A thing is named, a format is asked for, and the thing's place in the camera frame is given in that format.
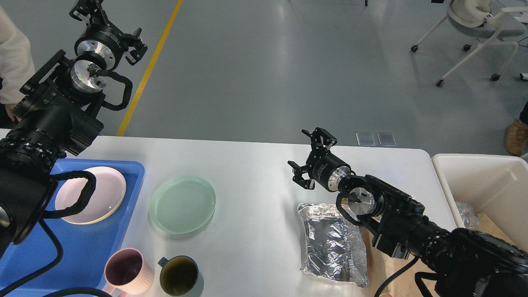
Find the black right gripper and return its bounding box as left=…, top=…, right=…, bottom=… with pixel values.
left=288, top=127, right=351, bottom=192

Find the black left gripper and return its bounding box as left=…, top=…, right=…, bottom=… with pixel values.
left=69, top=0, right=148, bottom=70

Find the dark green ceramic mug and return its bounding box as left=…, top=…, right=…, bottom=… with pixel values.
left=158, top=255, right=204, bottom=297

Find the pink ceramic mug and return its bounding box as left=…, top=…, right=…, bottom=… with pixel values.
left=103, top=248, right=154, bottom=297

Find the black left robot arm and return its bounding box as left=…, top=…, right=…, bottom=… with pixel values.
left=0, top=0, right=148, bottom=297

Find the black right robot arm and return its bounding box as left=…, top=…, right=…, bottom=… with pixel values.
left=288, top=127, right=527, bottom=297

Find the left floor socket plate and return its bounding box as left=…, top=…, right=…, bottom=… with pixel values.
left=355, top=133, right=377, bottom=147

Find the floor socket plate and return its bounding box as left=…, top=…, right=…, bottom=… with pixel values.
left=355, top=133, right=377, bottom=147
left=377, top=132, right=397, bottom=147

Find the right floor socket plate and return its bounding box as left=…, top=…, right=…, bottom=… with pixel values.
left=377, top=132, right=397, bottom=147

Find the silver foil bag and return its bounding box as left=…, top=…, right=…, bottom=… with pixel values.
left=297, top=203, right=370, bottom=288

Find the person in cream sweater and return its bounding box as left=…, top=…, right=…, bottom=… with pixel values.
left=0, top=7, right=35, bottom=122

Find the green ceramic plate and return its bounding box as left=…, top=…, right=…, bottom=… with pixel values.
left=149, top=175, right=216, bottom=235

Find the pink ceramic plate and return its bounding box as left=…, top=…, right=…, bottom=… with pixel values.
left=55, top=167, right=127, bottom=224

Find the white plastic bin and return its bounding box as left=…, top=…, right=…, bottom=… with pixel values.
left=432, top=154, right=528, bottom=250

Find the brown boot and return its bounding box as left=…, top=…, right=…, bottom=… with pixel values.
left=504, top=119, right=528, bottom=157

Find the blue plastic tray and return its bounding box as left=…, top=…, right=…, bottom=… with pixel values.
left=0, top=159, right=145, bottom=297

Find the white office chair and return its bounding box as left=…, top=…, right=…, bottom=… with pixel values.
left=410, top=0, right=528, bottom=87

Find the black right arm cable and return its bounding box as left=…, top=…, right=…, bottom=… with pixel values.
left=373, top=256, right=419, bottom=297

